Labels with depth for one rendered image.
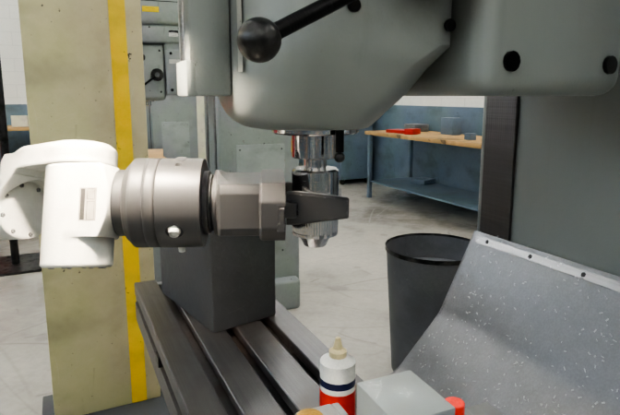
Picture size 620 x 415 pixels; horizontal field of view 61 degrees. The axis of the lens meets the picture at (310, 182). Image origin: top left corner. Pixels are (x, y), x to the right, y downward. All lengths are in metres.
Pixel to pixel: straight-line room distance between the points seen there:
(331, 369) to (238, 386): 0.17
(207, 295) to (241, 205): 0.40
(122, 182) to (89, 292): 1.82
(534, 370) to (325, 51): 0.51
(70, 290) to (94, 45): 0.96
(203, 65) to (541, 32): 0.30
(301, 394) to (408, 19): 0.48
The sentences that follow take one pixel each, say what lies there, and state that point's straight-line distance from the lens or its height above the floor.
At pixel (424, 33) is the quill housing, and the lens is 0.47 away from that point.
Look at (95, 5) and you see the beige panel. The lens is 2.21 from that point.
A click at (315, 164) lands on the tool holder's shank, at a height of 1.27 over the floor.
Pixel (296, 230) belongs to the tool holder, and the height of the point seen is 1.21.
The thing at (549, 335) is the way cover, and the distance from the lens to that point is 0.76.
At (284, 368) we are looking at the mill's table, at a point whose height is 0.97.
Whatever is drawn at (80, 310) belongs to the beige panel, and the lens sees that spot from 2.35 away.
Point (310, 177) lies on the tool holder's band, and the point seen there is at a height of 1.26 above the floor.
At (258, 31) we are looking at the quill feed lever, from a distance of 0.35.
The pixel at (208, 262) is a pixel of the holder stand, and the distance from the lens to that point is 0.84.
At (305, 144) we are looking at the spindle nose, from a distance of 0.50.
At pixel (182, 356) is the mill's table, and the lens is 0.82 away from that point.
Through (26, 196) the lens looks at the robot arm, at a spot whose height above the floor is 1.24.
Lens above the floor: 1.34
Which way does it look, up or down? 10 degrees down
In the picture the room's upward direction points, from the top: straight up
